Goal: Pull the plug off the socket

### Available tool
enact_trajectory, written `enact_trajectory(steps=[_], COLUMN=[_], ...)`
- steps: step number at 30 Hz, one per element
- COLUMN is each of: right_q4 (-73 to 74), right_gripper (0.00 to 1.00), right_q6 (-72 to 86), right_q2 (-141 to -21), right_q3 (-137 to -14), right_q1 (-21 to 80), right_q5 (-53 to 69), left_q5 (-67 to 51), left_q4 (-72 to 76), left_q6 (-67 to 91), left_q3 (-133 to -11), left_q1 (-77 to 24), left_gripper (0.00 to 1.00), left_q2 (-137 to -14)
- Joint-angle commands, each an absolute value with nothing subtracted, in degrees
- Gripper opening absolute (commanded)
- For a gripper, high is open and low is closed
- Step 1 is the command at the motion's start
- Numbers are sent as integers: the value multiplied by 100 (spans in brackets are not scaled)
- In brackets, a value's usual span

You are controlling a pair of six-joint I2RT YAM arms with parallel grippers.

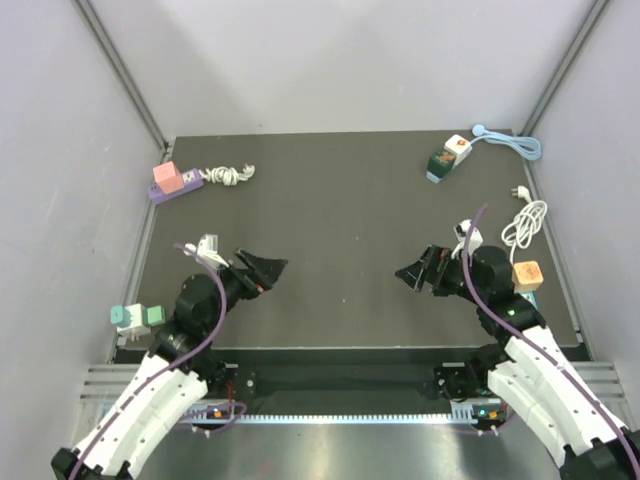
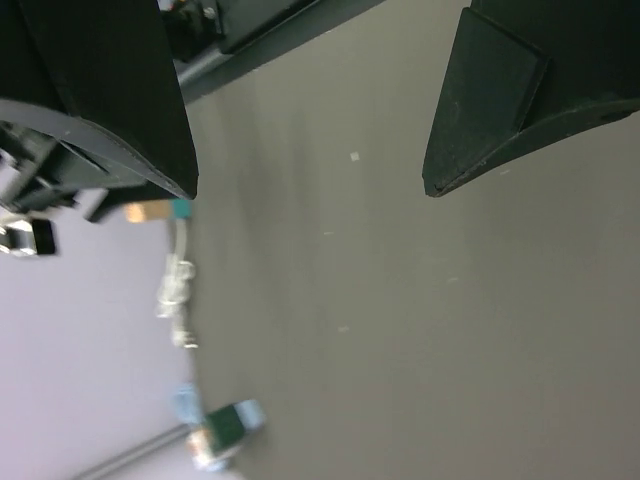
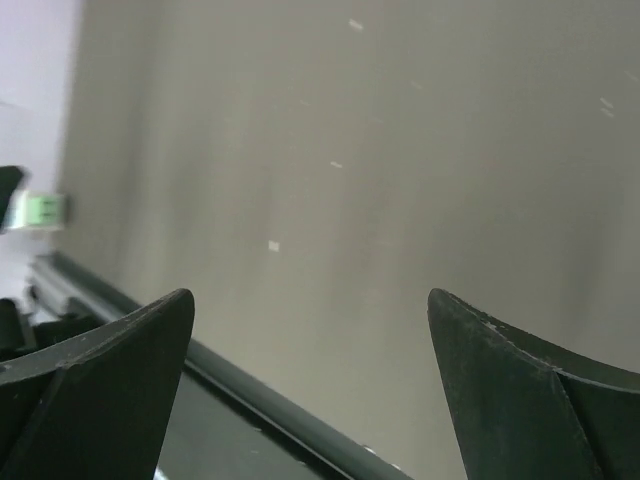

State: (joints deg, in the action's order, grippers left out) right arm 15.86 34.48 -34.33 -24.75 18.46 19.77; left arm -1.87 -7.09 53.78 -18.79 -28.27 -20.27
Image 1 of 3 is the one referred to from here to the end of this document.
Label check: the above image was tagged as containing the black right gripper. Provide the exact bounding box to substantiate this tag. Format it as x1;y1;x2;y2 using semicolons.
395;244;487;305

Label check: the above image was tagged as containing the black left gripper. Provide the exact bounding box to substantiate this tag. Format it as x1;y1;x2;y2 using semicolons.
204;248;288;332

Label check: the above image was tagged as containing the white strip cable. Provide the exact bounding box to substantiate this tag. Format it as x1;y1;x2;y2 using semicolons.
199;161;257;189

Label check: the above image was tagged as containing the purple power strip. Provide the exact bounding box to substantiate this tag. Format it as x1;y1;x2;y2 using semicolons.
148;169;204;205

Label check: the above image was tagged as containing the green charger plug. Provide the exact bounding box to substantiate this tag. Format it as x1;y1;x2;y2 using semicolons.
145;305;166;328

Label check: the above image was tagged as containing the pink charger plug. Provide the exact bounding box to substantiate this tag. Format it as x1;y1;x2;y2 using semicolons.
153;161;184;194

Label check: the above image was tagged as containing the white cube socket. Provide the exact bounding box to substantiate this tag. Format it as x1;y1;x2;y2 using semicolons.
114;304;151;341

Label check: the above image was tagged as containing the teal charger plug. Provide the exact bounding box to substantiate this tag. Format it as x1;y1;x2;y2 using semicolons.
110;305;130;328

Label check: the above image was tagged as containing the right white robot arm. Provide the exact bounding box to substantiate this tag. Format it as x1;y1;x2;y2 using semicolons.
395;245;639;479

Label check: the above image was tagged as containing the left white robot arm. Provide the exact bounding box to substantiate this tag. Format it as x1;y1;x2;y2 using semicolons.
51;244;288;479

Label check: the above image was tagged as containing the orange wooden cube plug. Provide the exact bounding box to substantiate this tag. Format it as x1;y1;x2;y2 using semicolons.
512;260;544;292

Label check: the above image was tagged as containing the dark green printed plug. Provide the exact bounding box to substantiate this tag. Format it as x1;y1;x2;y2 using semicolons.
427;148;456;182

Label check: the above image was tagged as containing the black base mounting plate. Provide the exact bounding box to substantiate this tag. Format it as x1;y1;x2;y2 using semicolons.
210;364;492;402

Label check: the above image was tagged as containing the teal power strip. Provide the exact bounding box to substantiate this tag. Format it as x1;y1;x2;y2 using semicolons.
520;292;538;309

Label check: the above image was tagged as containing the white light-blue power strip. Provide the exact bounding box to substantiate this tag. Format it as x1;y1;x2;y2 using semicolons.
426;134;473;183

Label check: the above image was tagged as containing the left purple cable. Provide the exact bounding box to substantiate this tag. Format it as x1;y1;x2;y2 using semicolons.
67;242;249;480

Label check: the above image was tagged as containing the purple cable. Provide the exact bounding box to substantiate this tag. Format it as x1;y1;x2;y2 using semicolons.
67;242;249;480
449;203;640;466

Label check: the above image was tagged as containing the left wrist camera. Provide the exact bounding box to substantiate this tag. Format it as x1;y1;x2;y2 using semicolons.
195;234;229;269

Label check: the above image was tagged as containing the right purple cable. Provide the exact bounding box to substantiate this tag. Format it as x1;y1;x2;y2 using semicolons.
449;203;640;466

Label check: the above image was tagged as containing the white coiled cable with plug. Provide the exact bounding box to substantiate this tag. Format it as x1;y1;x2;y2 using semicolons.
500;185;549;264

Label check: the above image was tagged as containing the slotted cable duct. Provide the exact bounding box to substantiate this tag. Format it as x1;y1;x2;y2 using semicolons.
178;400;512;426

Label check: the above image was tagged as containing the light blue cable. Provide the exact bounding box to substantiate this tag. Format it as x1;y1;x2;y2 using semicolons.
471;124;543;162

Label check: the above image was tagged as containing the aluminium frame rail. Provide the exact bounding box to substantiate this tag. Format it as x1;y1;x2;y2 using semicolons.
80;364;139;404

